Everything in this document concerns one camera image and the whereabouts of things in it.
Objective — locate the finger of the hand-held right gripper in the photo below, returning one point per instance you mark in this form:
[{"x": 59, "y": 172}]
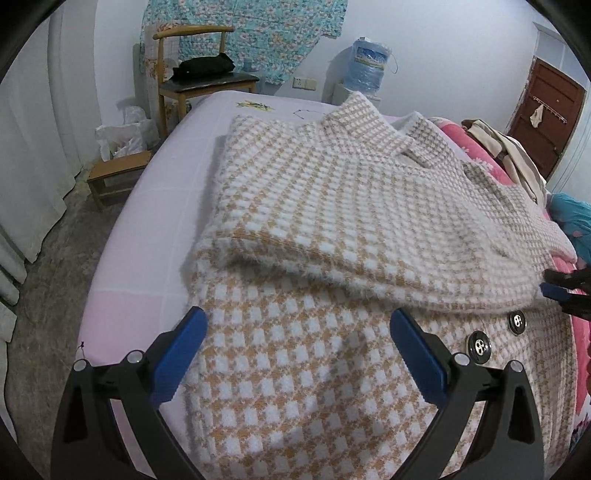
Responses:
[
  {"x": 553, "y": 291},
  {"x": 561, "y": 277}
]

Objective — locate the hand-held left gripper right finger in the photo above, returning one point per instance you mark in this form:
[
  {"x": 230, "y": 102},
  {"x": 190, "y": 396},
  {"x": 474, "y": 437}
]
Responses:
[{"x": 415, "y": 360}]

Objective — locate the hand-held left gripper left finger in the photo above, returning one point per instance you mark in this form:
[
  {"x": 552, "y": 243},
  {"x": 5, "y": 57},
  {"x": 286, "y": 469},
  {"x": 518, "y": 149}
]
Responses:
[{"x": 184, "y": 350}]

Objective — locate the beige white checked coat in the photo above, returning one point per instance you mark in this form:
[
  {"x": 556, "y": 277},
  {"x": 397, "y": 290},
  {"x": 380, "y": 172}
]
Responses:
[{"x": 323, "y": 230}]

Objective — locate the pile of beige clothes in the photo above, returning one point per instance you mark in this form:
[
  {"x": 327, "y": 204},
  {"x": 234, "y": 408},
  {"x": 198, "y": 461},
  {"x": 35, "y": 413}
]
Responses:
[{"x": 512, "y": 152}]

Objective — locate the pink floral blanket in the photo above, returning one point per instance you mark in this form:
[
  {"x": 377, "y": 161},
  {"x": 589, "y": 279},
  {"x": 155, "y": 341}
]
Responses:
[{"x": 475, "y": 150}]

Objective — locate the small hanging beige cloth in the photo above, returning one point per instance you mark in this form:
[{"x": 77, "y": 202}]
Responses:
[{"x": 536, "y": 117}]

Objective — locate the door hook rack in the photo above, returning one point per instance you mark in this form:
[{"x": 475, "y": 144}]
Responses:
[{"x": 554, "y": 110}]

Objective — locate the brown door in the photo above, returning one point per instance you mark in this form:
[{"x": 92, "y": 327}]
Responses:
[{"x": 549, "y": 87}]

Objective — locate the small wooden stool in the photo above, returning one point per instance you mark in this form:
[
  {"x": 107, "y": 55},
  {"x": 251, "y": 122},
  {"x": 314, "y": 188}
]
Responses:
[{"x": 117, "y": 166}]

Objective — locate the white plastic bag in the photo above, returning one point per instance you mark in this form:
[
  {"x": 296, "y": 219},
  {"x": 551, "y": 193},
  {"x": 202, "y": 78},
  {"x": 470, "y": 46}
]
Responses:
[{"x": 124, "y": 138}]

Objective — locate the white curtain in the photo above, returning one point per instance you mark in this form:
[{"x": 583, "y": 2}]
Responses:
[{"x": 32, "y": 161}]

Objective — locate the white water dispenser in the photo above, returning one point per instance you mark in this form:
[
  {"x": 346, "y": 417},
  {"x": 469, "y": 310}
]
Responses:
[{"x": 344, "y": 94}]

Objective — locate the black bag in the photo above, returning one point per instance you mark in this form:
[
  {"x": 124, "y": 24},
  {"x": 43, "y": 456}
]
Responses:
[{"x": 203, "y": 67}]

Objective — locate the blue water bottle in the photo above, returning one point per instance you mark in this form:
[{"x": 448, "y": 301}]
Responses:
[{"x": 367, "y": 64}]

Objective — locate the wooden chair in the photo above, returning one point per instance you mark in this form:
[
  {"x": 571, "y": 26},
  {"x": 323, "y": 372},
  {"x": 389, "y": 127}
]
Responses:
[{"x": 194, "y": 32}]

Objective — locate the white wall socket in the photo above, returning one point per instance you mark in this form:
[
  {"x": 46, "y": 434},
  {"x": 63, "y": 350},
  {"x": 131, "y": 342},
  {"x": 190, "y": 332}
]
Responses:
[{"x": 304, "y": 83}]

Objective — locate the teal floral wall cloth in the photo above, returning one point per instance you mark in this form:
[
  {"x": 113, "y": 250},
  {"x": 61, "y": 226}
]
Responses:
[{"x": 277, "y": 37}]

